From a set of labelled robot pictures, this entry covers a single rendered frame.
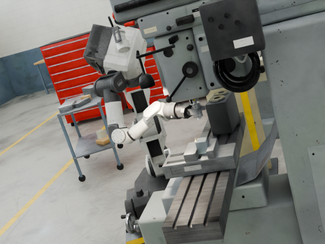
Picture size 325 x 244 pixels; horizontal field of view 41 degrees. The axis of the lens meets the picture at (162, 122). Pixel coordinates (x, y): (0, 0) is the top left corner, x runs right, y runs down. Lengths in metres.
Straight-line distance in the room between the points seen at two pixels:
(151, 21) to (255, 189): 0.88
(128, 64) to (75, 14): 9.85
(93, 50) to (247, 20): 1.08
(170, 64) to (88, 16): 10.13
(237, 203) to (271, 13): 0.87
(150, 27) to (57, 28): 10.60
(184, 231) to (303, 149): 0.60
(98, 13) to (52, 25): 1.41
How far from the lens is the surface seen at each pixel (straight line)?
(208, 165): 2.08
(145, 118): 2.25
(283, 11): 1.88
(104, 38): 2.47
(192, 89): 1.99
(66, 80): 7.54
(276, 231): 2.20
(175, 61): 1.98
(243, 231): 2.21
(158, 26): 1.94
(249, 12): 1.62
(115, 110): 2.35
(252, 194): 2.09
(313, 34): 1.78
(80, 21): 12.18
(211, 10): 1.64
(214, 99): 2.53
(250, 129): 3.98
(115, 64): 2.40
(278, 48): 1.79
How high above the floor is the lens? 1.83
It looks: 17 degrees down
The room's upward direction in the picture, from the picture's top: 17 degrees counter-clockwise
